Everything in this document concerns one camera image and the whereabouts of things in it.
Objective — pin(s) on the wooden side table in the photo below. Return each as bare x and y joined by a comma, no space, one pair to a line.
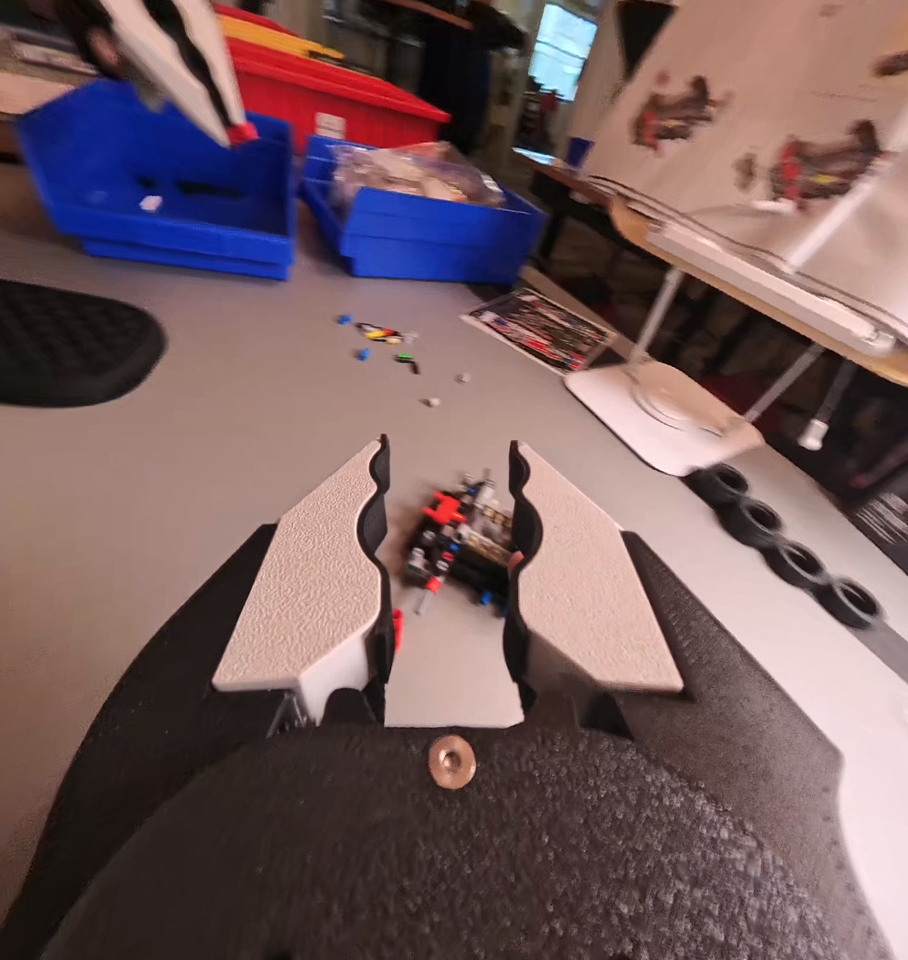
555,166

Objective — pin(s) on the red plastic bin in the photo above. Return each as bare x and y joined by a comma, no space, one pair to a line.
334,97

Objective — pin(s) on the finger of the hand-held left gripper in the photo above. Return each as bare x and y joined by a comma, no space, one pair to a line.
150,45
218,60

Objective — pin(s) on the yellow plastic bin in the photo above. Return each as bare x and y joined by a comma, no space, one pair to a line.
274,34

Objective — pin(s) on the clear bags of lego parts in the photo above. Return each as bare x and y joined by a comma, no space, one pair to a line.
416,172

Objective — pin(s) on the small black lego piece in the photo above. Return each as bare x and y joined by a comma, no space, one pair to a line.
206,188

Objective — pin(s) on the blue plastic parts bin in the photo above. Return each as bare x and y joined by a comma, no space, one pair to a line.
161,217
439,240

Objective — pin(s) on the bright window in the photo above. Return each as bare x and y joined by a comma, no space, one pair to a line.
566,52

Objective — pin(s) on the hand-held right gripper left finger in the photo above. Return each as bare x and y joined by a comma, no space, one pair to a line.
304,600

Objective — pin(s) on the blue cup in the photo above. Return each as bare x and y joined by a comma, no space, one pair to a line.
577,150

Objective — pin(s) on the lego sticker sheet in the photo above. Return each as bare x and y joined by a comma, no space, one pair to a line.
536,330

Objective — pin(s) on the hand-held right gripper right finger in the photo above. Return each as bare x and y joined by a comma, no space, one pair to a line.
589,607

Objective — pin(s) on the lego car chassis assembly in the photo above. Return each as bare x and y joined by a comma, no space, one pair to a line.
454,540

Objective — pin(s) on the small multicoloured lego piece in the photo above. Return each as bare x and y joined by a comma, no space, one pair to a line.
379,331

